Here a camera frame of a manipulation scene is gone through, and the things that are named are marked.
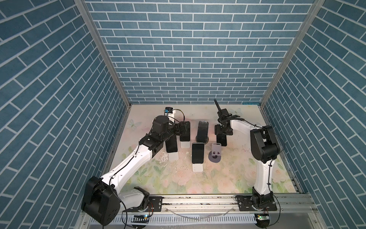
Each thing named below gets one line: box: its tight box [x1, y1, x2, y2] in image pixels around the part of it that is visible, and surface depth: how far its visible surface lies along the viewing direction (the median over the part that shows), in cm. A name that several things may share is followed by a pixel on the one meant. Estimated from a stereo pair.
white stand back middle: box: [180, 141, 191, 149], surface depth 97 cm
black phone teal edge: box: [191, 142, 205, 164], surface depth 83 cm
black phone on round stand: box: [196, 120, 209, 143], surface depth 95 cm
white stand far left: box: [167, 151, 179, 161], surface depth 92 cm
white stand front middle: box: [192, 163, 204, 173], surface depth 87 cm
